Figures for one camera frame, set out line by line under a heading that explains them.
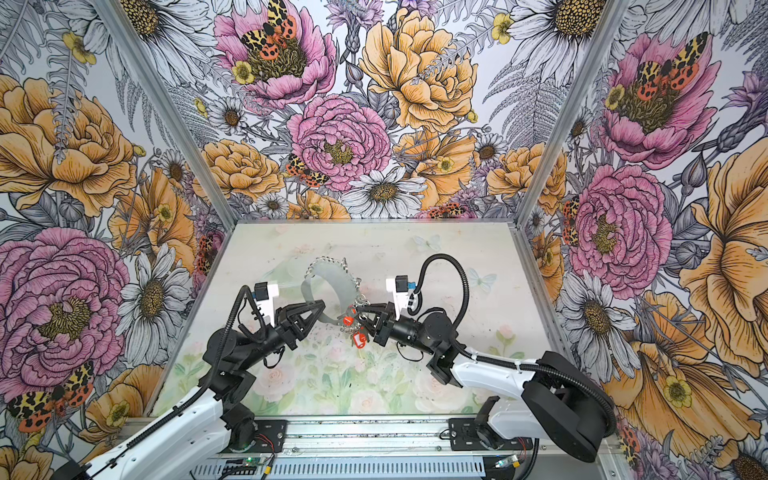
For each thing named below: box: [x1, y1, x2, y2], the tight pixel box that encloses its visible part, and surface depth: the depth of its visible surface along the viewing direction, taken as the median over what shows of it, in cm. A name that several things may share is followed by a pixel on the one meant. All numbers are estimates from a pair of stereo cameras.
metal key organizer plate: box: [301, 257, 359, 324], surface depth 67 cm
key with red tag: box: [353, 331, 366, 349], surface depth 70 cm
